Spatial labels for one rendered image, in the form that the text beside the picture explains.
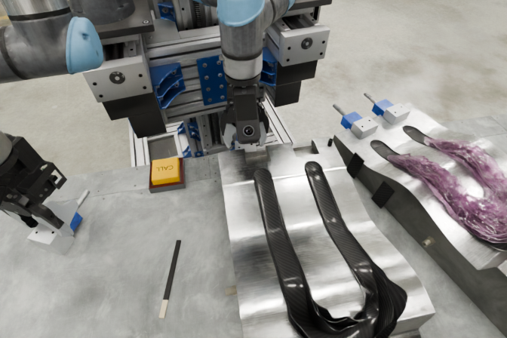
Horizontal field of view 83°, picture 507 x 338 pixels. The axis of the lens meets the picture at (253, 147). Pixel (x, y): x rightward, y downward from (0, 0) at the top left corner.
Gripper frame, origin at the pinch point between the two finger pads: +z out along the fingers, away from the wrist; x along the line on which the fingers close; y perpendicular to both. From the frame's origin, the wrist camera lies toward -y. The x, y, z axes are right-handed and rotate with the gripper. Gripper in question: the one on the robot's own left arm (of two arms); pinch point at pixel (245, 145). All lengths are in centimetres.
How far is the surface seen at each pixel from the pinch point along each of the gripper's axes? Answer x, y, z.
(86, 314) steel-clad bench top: 29.5, -33.2, 4.6
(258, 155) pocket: -2.8, -4.8, -2.2
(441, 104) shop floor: -146, 106, 85
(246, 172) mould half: 0.2, -11.1, -4.4
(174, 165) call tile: 16.7, -4.2, 0.9
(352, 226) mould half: -18.2, -24.1, -4.2
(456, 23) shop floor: -224, 228, 85
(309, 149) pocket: -14.8, -3.6, -1.6
